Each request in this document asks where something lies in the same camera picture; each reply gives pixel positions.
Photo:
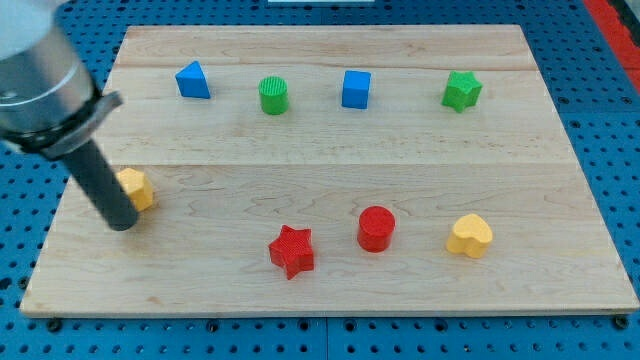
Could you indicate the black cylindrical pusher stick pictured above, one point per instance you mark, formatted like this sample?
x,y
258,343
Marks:
x,y
97,180

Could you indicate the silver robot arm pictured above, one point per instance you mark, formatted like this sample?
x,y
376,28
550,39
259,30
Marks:
x,y
51,106

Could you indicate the yellow heart block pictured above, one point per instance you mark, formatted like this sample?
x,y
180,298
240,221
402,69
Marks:
x,y
470,235

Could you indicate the yellow hexagon block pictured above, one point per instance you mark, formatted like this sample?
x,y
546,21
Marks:
x,y
137,187

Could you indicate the blue triangle block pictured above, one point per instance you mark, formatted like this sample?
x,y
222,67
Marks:
x,y
192,82

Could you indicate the red star block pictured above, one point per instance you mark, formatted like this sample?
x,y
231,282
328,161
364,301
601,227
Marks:
x,y
292,251

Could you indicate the green cylinder block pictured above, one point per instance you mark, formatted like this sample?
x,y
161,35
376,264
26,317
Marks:
x,y
273,93

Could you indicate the wooden board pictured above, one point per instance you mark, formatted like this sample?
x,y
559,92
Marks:
x,y
227,176

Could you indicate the red cylinder block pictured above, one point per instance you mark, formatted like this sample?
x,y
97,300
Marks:
x,y
376,226

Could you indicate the blue cube block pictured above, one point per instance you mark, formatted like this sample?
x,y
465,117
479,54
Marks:
x,y
355,89

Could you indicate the green star block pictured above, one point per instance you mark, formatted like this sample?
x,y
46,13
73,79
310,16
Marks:
x,y
462,91

